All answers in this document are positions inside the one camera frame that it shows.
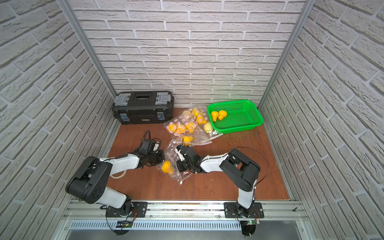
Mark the dotted zip bag with pears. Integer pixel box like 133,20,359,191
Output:
157,139,199,186

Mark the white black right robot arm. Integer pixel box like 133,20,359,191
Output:
175,145,261,209

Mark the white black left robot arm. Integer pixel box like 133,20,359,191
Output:
65,139,164,209

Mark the clear zip bag with pears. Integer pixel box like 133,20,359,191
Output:
180,105,210,126

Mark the clear tape roll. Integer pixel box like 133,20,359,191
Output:
111,170,127,180

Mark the black plastic toolbox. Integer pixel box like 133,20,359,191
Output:
112,91,174,125

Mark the green plastic basket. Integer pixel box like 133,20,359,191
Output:
207,100,264,134

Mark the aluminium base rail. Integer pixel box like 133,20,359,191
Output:
61,200,309,231

